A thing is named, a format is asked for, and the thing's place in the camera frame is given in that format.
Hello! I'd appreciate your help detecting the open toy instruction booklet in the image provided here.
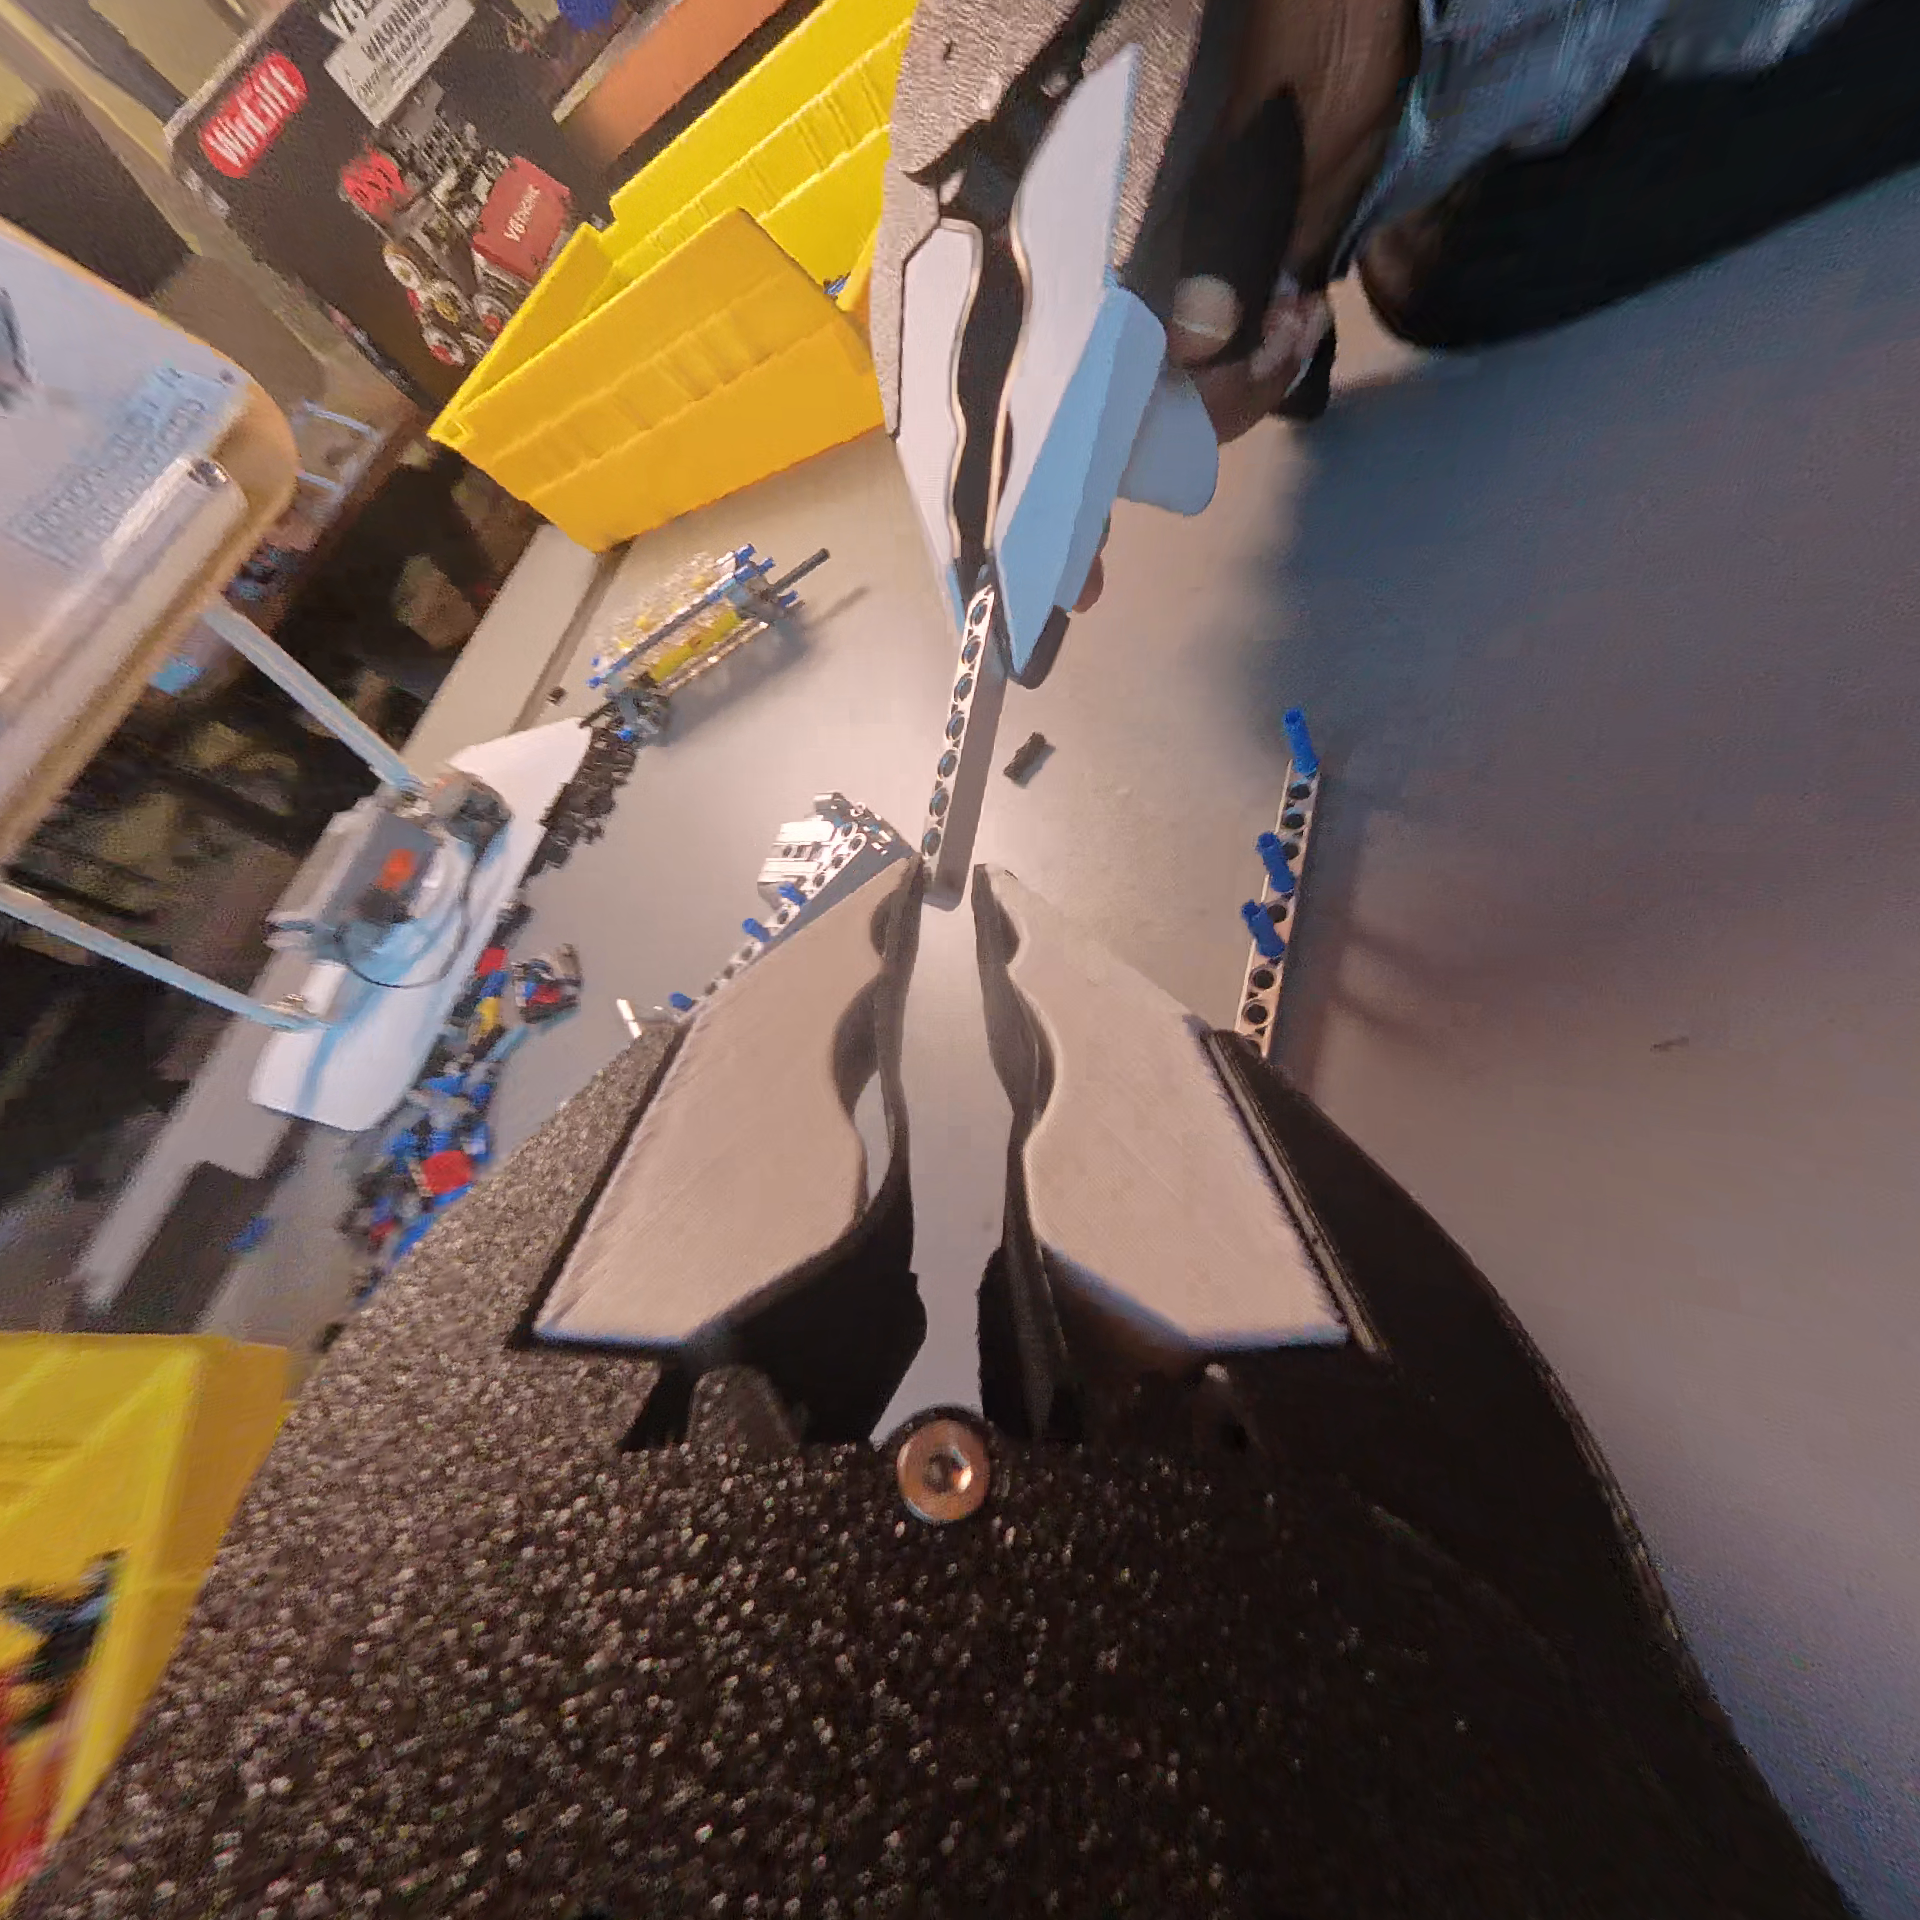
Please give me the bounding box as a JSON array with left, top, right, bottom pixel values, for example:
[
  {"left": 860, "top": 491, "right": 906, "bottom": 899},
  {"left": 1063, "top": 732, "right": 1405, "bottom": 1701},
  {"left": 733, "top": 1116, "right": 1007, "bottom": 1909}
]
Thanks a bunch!
[{"left": 0, "top": 224, "right": 257, "bottom": 707}]

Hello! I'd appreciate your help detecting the pile of colourful toy pieces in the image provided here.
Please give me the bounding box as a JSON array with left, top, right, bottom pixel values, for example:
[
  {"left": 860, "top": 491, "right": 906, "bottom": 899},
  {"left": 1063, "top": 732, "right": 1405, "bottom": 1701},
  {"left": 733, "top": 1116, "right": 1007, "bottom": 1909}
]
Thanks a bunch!
[{"left": 348, "top": 941, "right": 588, "bottom": 1307}]

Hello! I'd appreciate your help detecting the long grey beam panel assembly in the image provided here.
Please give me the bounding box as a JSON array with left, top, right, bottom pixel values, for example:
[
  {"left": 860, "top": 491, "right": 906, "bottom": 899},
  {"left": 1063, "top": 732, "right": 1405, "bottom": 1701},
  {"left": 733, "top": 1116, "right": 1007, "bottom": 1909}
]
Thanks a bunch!
[{"left": 621, "top": 790, "right": 921, "bottom": 1041}]

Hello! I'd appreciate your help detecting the pile of black toy pieces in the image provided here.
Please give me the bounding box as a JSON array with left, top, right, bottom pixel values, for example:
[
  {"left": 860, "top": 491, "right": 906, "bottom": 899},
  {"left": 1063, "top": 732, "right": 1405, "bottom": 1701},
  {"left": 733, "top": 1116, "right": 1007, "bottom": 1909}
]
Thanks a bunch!
[{"left": 538, "top": 717, "right": 641, "bottom": 875}]

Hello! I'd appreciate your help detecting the black printed toy box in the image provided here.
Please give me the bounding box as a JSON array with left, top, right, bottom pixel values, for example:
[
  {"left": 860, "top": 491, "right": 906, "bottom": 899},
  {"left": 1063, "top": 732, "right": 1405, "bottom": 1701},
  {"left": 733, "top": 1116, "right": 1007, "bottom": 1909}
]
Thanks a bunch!
[{"left": 164, "top": 0, "right": 812, "bottom": 406}]

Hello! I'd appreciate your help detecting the yellow printed toy box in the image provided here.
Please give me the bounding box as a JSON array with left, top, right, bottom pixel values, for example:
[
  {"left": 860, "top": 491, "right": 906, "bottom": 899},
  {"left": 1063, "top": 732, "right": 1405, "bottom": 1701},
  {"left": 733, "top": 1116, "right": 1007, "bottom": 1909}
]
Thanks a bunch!
[{"left": 0, "top": 1332, "right": 298, "bottom": 1854}]

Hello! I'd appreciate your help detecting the grey motor block, orange part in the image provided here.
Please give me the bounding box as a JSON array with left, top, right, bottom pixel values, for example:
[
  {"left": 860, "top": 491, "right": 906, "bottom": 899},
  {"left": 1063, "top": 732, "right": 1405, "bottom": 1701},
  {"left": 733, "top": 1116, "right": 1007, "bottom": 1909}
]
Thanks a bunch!
[{"left": 269, "top": 786, "right": 505, "bottom": 977}]

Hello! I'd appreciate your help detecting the white base with battery box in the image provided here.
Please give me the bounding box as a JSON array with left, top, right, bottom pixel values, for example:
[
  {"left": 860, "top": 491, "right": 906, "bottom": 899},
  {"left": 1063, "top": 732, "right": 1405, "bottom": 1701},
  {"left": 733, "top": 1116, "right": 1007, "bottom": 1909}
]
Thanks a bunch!
[{"left": 247, "top": 717, "right": 595, "bottom": 1133}]

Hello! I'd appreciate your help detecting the person's right hand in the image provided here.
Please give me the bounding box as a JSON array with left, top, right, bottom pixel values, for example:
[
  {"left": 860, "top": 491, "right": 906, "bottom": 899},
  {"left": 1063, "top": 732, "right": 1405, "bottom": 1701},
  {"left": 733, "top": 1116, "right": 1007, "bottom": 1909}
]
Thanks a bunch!
[{"left": 1170, "top": 0, "right": 1421, "bottom": 449}]

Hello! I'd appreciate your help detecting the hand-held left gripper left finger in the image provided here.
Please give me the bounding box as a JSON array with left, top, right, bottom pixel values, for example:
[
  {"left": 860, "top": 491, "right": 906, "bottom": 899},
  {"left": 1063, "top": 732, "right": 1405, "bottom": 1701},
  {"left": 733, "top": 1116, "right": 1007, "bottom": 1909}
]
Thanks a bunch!
[{"left": 535, "top": 854, "right": 925, "bottom": 1366}]

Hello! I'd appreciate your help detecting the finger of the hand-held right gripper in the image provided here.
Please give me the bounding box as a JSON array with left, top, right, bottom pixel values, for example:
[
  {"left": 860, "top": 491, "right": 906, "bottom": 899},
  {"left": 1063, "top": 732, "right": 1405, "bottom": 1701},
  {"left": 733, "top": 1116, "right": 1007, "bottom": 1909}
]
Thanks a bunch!
[
  {"left": 897, "top": 217, "right": 999, "bottom": 634},
  {"left": 989, "top": 46, "right": 1167, "bottom": 688}
]

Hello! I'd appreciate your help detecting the grey beam with blue pins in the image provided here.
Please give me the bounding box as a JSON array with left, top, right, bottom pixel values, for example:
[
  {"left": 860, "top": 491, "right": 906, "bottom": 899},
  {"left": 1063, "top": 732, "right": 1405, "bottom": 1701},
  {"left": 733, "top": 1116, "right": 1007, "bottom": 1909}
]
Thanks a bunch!
[{"left": 918, "top": 582, "right": 1003, "bottom": 913}]

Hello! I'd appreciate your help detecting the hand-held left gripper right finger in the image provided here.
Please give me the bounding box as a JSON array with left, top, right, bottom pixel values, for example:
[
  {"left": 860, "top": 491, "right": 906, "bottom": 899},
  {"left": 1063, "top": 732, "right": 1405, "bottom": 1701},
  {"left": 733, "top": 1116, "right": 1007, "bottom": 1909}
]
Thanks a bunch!
[{"left": 970, "top": 867, "right": 1348, "bottom": 1441}]

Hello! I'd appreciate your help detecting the grey desk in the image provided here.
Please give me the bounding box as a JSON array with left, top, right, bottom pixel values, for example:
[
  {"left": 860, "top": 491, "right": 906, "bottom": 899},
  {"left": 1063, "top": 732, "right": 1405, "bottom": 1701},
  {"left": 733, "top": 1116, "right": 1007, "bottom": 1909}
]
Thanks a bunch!
[{"left": 299, "top": 276, "right": 1920, "bottom": 1906}]

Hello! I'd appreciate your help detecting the yellow plastic bin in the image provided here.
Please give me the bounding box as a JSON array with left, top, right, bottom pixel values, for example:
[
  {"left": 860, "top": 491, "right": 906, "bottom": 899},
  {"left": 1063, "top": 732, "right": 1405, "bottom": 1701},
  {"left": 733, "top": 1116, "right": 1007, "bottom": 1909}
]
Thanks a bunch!
[{"left": 429, "top": 0, "right": 924, "bottom": 554}]

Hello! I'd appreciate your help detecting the grey holed beam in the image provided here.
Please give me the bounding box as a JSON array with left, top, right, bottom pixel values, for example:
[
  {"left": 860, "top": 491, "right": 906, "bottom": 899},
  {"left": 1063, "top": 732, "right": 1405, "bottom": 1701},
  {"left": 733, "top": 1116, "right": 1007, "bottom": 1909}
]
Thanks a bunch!
[{"left": 1231, "top": 709, "right": 1326, "bottom": 1058}]

